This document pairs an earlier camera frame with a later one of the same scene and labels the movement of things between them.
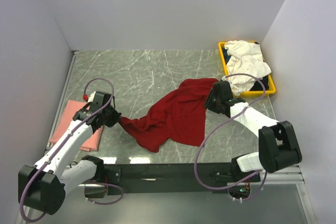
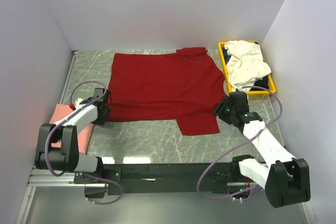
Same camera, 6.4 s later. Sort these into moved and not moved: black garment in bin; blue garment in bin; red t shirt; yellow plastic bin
Moved: red t shirt
Not moved: black garment in bin; blue garment in bin; yellow plastic bin
